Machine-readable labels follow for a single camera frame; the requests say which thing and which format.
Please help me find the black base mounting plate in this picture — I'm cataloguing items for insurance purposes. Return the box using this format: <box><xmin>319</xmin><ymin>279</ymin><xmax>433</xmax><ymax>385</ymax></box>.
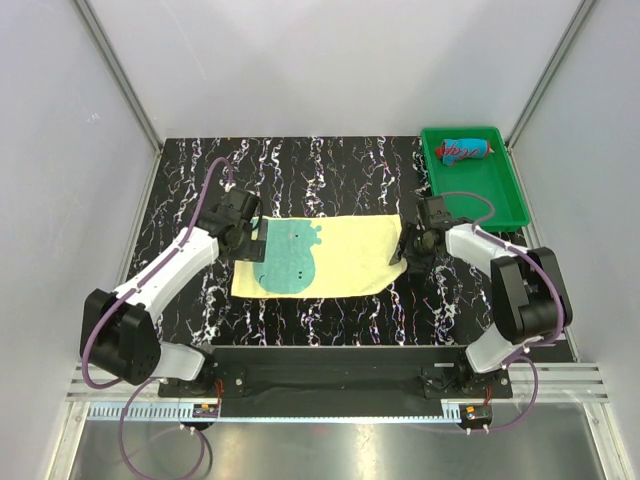
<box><xmin>158</xmin><ymin>346</ymin><xmax>513</xmax><ymax>421</ymax></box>

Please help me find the red and blue towel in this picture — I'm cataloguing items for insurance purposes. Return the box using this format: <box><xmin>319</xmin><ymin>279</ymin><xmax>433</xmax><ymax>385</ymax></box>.
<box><xmin>435</xmin><ymin>138</ymin><xmax>494</xmax><ymax>166</ymax></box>

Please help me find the green plastic bin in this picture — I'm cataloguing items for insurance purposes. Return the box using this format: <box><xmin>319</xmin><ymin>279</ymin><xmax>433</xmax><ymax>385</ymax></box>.
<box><xmin>421</xmin><ymin>126</ymin><xmax>530</xmax><ymax>232</ymax></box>

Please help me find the yellow and green towel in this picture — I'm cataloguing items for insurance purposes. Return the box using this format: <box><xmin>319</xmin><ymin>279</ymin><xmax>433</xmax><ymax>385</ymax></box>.
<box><xmin>231</xmin><ymin>214</ymin><xmax>407</xmax><ymax>299</ymax></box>

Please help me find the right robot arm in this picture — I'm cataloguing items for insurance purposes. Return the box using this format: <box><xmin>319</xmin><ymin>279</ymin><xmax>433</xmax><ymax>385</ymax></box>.
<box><xmin>389</xmin><ymin>192</ymin><xmax>572</xmax><ymax>397</ymax></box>

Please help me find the aluminium rail frame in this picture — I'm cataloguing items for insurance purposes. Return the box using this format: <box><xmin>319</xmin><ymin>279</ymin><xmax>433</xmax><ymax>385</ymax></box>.
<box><xmin>64</xmin><ymin>362</ymin><xmax>610</xmax><ymax>401</ymax></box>

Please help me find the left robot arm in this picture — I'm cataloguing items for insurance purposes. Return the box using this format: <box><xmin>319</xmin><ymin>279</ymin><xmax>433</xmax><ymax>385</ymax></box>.
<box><xmin>79</xmin><ymin>187</ymin><xmax>268</xmax><ymax>396</ymax></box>

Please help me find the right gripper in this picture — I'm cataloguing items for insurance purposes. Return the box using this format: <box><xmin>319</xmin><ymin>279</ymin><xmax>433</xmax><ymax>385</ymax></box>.
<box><xmin>389</xmin><ymin>221</ymin><xmax>437</xmax><ymax>275</ymax></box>

